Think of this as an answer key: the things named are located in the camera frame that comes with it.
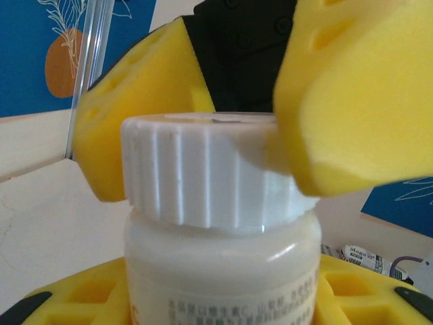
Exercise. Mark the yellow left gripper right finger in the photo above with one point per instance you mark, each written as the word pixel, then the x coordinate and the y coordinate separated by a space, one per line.
pixel 365 298

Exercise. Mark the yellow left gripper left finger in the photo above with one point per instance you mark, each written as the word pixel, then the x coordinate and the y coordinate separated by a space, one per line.
pixel 84 298

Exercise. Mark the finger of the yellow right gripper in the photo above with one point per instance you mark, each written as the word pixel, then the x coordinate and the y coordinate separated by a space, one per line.
pixel 355 101
pixel 135 84

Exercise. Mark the white ribbed bottle cap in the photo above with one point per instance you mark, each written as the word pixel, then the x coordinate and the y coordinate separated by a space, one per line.
pixel 203 169

